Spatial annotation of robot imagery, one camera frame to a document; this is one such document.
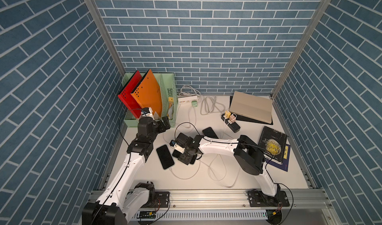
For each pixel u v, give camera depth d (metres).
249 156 0.51
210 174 0.81
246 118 1.07
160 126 0.71
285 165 0.85
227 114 1.01
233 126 0.99
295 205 0.72
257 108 1.14
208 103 1.16
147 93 0.91
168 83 1.02
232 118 0.98
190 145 0.67
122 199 0.42
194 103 1.13
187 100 1.15
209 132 1.00
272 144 0.91
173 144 0.79
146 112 0.68
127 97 0.83
